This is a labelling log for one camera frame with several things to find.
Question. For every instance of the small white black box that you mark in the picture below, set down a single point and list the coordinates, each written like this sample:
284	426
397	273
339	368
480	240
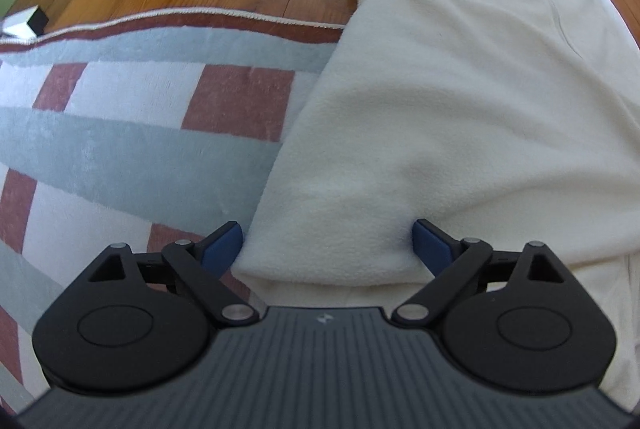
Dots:
27	23

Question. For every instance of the white fleece zip jacket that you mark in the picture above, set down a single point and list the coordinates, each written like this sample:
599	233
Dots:
450	109

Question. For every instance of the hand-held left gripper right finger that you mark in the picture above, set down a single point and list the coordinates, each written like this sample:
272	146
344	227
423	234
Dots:
430	249

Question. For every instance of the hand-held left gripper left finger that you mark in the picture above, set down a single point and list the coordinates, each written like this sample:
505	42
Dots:
222	249

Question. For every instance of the checked red grey rug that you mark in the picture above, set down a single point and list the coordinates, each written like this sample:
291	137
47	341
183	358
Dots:
125	149

